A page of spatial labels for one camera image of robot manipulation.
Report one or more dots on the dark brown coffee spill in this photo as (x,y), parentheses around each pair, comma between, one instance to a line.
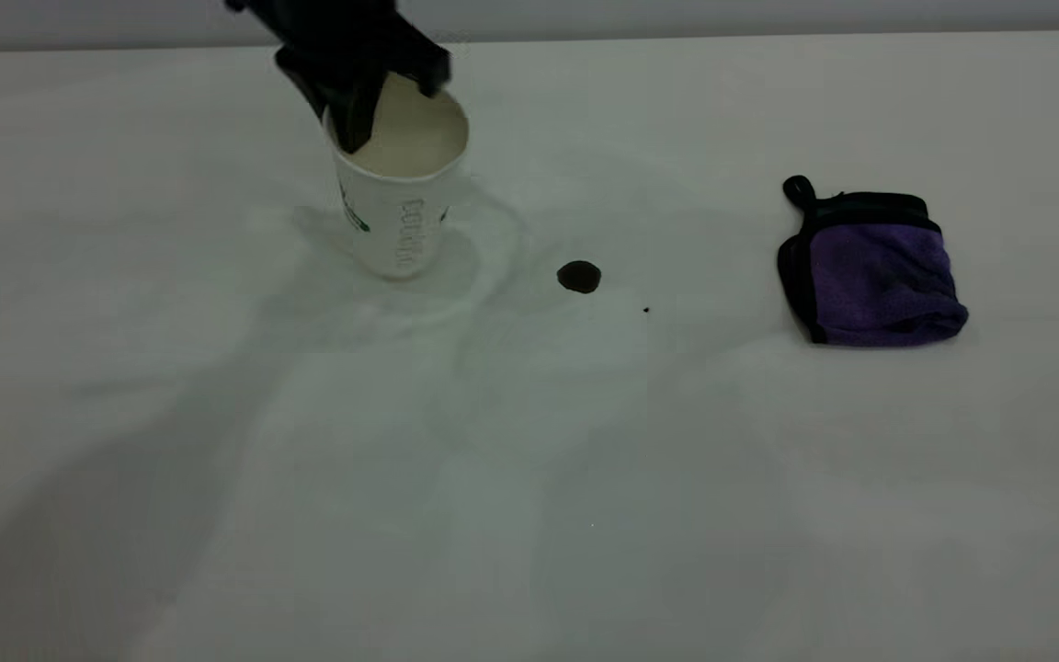
(579,278)

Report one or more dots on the purple cloth with black trim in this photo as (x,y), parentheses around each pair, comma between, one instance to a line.
(888,285)

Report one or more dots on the white paper coffee cup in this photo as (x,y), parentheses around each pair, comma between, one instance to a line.
(401,230)

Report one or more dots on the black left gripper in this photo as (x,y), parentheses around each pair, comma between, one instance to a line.
(346,37)

